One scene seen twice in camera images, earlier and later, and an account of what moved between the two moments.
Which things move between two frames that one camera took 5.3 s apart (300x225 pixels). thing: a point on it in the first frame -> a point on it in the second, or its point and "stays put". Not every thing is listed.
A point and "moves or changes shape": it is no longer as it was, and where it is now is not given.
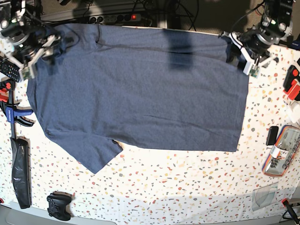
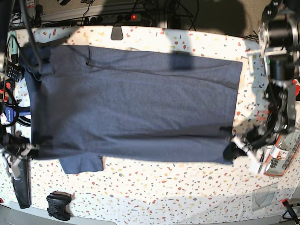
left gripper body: (26, 71) -> (14, 148)
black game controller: (57, 206) stays put
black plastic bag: (20, 153) stays put
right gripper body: (251, 67) -> (258, 151)
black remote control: (10, 69) stays put
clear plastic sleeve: (264, 196) stays put
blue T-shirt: (142, 87) moves or changes shape
